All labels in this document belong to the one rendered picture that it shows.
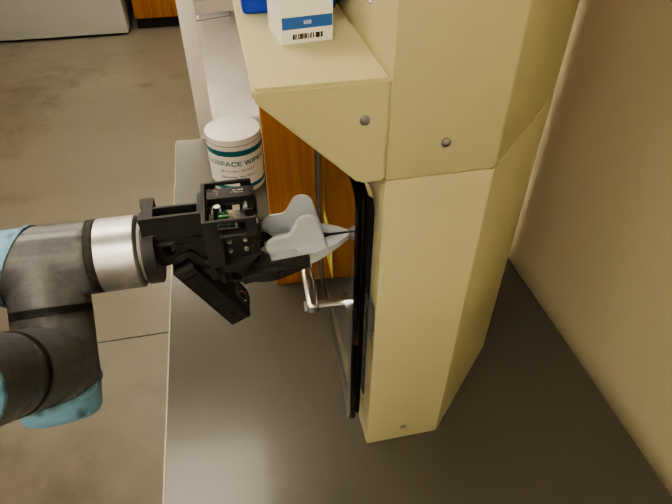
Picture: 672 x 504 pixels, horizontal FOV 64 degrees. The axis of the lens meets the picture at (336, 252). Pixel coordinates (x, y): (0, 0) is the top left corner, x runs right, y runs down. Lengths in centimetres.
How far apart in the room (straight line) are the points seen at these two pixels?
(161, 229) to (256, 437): 43
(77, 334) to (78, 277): 5
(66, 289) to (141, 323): 184
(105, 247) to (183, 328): 50
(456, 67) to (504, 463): 60
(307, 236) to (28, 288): 27
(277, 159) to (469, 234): 42
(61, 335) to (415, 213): 36
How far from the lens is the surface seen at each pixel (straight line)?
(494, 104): 51
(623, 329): 97
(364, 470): 84
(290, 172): 92
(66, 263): 56
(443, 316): 67
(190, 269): 57
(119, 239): 55
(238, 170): 130
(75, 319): 57
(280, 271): 56
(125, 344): 234
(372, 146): 48
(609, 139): 94
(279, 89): 45
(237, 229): 54
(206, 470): 86
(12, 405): 49
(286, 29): 53
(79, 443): 213
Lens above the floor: 169
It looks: 41 degrees down
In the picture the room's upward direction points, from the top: straight up
